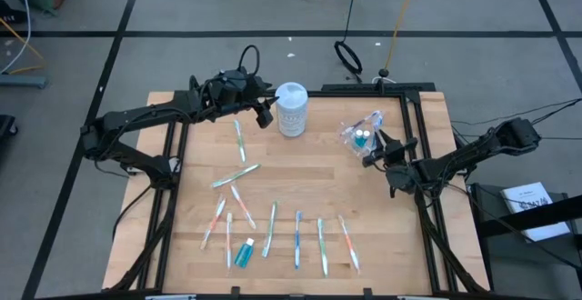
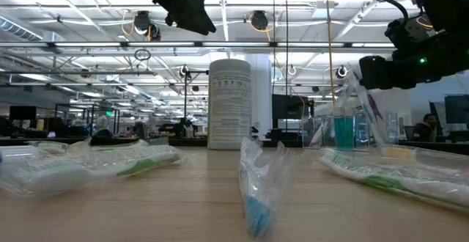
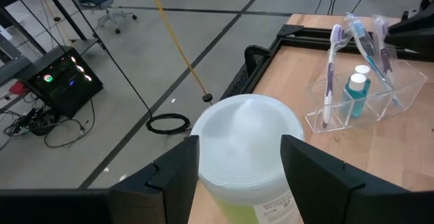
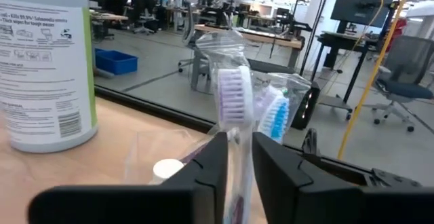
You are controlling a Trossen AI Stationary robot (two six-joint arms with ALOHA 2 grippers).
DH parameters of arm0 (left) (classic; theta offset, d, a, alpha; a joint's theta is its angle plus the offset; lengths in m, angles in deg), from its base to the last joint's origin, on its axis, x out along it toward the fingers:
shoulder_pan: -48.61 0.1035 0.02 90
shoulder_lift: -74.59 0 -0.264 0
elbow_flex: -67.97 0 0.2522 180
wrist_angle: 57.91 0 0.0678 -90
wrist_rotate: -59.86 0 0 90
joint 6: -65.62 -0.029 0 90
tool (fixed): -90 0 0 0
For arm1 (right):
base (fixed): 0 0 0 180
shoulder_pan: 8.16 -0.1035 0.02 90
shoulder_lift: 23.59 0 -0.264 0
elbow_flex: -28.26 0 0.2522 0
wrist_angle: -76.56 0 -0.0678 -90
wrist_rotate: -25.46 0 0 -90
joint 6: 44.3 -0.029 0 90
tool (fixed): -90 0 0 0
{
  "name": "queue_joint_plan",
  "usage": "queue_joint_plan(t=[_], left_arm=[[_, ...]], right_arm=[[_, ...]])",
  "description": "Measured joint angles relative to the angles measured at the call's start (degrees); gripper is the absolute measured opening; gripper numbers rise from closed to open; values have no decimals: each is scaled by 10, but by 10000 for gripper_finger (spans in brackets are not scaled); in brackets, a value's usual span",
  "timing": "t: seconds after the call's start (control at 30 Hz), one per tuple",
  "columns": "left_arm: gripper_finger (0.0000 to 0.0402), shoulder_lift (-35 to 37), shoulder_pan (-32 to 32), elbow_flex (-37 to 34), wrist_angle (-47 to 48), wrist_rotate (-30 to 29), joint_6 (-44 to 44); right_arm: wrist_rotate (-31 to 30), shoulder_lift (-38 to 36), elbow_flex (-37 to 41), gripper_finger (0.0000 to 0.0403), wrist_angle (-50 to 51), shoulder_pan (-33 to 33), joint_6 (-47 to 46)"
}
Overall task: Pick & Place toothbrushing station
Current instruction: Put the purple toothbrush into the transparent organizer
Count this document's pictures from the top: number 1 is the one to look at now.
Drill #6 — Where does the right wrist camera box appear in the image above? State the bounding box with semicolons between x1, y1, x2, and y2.
362;150;386;169

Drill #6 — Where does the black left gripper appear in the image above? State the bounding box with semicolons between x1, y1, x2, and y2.
229;73;280;111

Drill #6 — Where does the black stand with ball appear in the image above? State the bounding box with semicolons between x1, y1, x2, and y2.
371;67;397;85

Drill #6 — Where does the clear plastic organizer holder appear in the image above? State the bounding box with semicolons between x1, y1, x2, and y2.
336;109;386;158

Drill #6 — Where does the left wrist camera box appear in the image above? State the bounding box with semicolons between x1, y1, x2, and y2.
256;107;275;130

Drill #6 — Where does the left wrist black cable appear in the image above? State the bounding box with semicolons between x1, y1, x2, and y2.
237;44;261;77

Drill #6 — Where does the grey metal bar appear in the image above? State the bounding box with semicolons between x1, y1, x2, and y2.
0;73;49;90

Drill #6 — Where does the green toothbrush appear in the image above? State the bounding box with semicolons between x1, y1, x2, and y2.
316;217;330;279
210;163;263;189
233;118;247;164
261;200;279;259

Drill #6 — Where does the black coiled cable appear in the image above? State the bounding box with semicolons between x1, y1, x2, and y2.
334;39;364;75

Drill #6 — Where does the black floor object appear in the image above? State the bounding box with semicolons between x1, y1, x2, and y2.
0;0;28;25

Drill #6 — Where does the black aluminium table frame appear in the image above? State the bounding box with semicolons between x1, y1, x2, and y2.
108;81;492;300

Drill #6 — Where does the black hanging cable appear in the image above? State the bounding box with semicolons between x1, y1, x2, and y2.
344;0;361;43

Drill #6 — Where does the black base cable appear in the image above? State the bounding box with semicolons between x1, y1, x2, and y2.
112;184;154;243

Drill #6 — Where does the orange hanging cable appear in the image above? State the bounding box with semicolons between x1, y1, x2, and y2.
384;0;422;70

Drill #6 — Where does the thin black cable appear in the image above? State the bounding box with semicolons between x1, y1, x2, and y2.
449;97;582;127

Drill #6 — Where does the black caster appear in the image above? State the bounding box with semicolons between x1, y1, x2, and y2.
0;114;19;140

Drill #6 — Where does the white printed booklet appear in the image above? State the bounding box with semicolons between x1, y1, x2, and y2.
499;181;572;243

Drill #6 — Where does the white wipes canister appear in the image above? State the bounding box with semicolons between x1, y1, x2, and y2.
275;81;309;138

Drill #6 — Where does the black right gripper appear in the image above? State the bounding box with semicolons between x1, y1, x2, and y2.
373;128;418;166

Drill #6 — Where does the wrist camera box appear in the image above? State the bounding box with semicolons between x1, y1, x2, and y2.
362;150;386;169
256;107;275;130

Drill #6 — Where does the black side cart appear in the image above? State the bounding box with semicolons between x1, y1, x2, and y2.
467;182;582;300

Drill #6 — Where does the yellow floor cable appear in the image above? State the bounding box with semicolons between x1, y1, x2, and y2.
0;17;46;75

